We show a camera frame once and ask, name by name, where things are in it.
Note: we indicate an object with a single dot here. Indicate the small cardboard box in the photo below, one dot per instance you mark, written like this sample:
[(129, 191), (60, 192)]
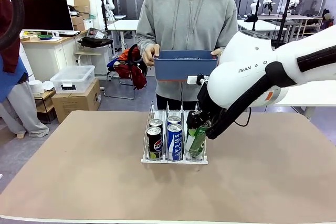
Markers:
[(81, 1), (77, 22)]

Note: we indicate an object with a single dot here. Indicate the wooden shelf desk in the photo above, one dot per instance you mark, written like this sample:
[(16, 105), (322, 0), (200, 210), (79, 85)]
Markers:
[(304, 17)]

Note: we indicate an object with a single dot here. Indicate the metal frame chair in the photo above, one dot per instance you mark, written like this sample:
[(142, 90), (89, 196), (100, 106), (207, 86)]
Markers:
[(108, 75)]

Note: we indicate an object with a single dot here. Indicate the large cardboard box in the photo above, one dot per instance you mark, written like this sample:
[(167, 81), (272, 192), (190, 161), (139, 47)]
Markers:
[(76, 103)]

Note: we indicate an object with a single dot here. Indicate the black Pepsi can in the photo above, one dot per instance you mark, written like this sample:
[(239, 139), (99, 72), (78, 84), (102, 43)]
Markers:
[(156, 122), (154, 144)]

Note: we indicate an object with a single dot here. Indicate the red backpack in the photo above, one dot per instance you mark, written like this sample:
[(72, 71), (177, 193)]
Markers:
[(131, 73)]

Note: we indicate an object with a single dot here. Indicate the black computer monitor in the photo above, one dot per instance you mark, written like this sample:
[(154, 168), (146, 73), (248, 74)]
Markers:
[(47, 14)]

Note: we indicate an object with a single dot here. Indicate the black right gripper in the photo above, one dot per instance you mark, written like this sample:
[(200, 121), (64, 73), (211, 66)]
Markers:
[(203, 98)]

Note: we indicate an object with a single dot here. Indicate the white waste bin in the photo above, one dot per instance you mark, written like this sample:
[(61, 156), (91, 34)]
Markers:
[(88, 24)]

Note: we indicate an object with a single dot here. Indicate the white desk cabinet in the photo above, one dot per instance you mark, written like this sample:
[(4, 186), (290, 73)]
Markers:
[(47, 56)]

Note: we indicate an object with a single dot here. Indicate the clear plastic package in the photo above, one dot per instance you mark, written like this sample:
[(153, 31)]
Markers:
[(95, 33)]

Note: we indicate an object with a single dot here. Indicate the person's right forearm grey sleeve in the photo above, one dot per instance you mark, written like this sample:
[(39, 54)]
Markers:
[(143, 43)]

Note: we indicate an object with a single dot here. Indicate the small white shelf table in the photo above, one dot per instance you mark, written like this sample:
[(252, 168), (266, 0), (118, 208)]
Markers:
[(88, 53)]

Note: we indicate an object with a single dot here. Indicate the black tripod stand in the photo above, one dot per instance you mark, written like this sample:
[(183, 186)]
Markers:
[(284, 19), (252, 18)]

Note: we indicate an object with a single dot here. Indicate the clear plastic storage box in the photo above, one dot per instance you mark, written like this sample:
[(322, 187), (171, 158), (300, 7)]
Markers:
[(78, 77)]

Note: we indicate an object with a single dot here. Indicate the black bag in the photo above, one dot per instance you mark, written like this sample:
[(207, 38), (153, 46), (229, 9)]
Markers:
[(94, 41)]

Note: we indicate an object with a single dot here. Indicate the person's right hand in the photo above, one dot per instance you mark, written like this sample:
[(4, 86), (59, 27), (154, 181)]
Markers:
[(149, 54)]

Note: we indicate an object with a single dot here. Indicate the small wooden side table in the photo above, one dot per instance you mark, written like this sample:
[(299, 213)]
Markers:
[(44, 94)]

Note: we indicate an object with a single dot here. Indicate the person's left hand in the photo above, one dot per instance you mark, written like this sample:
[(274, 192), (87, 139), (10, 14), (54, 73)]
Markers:
[(217, 53)]

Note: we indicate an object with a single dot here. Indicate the green bowl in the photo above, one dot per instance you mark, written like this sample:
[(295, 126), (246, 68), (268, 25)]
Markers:
[(45, 36)]

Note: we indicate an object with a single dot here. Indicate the white paper roll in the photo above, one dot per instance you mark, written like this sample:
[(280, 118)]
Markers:
[(35, 86)]

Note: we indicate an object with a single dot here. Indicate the person in grey hoodie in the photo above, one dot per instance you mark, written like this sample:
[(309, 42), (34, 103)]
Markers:
[(189, 24)]

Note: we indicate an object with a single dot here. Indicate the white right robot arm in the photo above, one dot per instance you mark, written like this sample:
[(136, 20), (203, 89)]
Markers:
[(236, 85)]

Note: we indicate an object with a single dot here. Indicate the person's left forearm grey sleeve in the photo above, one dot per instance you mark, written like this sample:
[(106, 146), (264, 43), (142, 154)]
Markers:
[(224, 40)]

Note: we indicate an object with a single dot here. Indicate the blue Pocari Sweat can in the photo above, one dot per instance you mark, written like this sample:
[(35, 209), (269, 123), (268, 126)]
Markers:
[(173, 119), (174, 142)]

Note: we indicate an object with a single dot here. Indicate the person in grey trousers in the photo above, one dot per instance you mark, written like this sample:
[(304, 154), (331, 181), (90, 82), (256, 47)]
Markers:
[(10, 82)]

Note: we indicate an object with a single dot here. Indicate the white background table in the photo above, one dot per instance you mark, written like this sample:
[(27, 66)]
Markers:
[(123, 23), (262, 26)]

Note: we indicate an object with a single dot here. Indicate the large white table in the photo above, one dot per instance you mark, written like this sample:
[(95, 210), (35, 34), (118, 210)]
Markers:
[(315, 95)]

